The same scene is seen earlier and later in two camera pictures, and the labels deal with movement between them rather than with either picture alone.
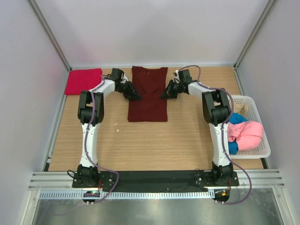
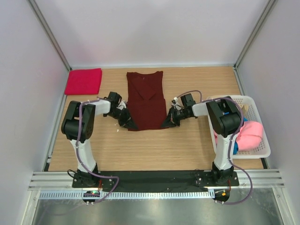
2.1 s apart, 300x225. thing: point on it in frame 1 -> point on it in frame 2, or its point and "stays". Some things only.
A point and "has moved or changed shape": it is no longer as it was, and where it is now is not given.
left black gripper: x=132 y=94 -> x=127 y=122
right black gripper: x=168 y=93 -> x=171 y=121
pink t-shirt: x=248 y=135 stays
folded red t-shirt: x=78 y=80 stays
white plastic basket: x=263 y=150 stays
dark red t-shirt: x=149 y=83 has moved or changed shape
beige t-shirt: x=241 y=109 stays
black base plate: x=157 y=182 stays
